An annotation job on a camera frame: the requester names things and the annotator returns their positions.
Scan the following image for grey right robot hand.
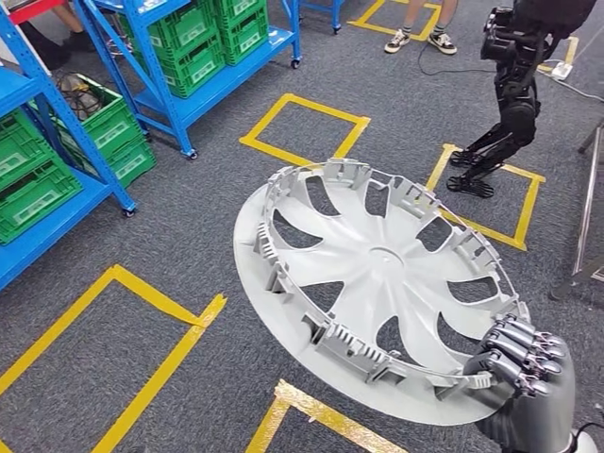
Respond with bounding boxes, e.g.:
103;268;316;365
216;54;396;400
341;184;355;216
464;312;578;453

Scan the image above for grey plastic wheel cover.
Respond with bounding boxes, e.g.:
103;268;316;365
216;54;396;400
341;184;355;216
233;157;532;428

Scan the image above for blue metal shelf rack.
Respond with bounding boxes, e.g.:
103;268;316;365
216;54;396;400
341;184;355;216
0;0;139;294
299;0;345;34
72;0;303;160

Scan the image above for yellow tape square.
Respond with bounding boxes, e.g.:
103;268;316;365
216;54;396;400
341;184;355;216
538;36;580;75
424;143;547;253
347;0;442;43

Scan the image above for black humanoid robot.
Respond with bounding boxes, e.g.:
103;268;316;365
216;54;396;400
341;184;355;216
445;0;599;200

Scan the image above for person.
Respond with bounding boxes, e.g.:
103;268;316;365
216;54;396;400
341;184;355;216
19;0;97;70
384;0;459;57

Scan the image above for green plastic crate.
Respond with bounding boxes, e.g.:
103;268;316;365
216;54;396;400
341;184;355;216
70;134;157;189
0;156;83;246
156;37;227;100
221;8;270;67
0;109;53;189
214;0;270;36
118;0;218;64

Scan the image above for red barrier belt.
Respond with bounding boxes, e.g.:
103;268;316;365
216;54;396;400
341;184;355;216
9;0;65;25

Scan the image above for green crate holding cables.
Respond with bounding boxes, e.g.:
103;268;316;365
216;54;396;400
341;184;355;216
28;74;143;158

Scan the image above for tangled black cables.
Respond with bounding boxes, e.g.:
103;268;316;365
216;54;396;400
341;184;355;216
57;74;103;120

